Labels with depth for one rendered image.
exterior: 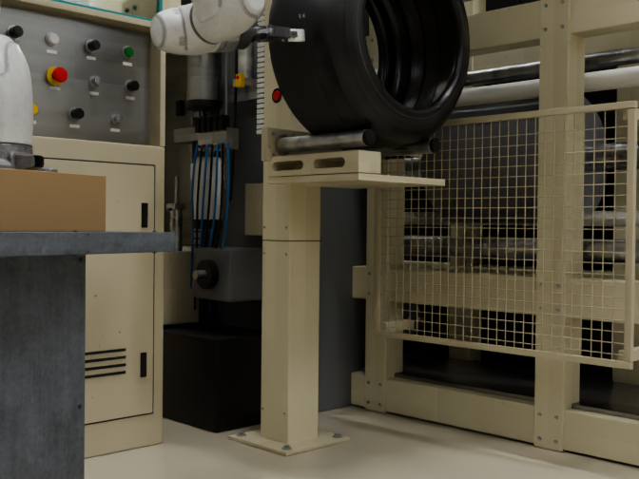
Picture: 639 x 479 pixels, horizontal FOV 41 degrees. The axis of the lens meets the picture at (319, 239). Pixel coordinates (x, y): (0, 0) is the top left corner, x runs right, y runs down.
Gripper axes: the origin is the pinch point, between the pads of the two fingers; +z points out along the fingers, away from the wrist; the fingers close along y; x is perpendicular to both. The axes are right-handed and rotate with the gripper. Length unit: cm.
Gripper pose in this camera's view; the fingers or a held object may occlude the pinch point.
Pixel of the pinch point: (293, 35)
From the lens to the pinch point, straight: 221.9
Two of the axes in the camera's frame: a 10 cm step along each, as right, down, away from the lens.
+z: 7.1, -1.4, 6.9
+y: -7.0, -0.2, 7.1
